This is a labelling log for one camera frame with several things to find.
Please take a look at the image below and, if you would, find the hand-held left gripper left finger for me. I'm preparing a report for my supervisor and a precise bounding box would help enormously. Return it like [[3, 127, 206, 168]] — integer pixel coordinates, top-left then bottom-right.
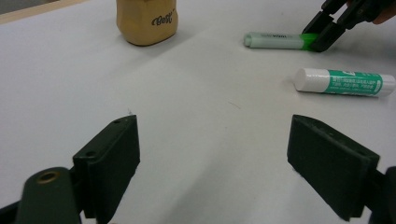
[[72, 114, 141, 224]]

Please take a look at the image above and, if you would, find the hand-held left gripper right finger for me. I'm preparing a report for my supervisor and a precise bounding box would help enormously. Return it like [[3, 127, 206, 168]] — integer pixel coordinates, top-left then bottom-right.
[[286, 114, 381, 222]]

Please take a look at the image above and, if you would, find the green and white glue stick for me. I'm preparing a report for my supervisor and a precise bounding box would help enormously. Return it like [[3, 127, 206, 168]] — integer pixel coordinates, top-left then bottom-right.
[[293, 67, 396, 98]]

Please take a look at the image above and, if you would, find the green highlighter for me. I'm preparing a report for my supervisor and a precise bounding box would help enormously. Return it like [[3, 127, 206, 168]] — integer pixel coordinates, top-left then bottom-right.
[[243, 31, 320, 51]]

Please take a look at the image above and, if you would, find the tan pen holder with bear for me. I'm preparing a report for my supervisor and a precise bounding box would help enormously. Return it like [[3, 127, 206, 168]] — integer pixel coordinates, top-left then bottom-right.
[[115, 0, 179, 48]]

